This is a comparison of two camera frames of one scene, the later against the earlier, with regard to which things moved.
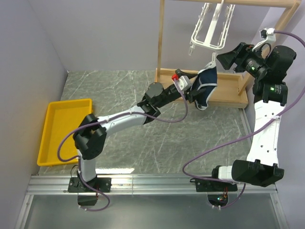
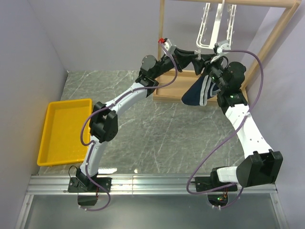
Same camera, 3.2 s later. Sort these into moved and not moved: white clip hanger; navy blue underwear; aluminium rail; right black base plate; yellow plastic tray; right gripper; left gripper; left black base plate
Moved: navy blue underwear; right gripper; white clip hanger; left gripper
Not moved: right black base plate; left black base plate; yellow plastic tray; aluminium rail
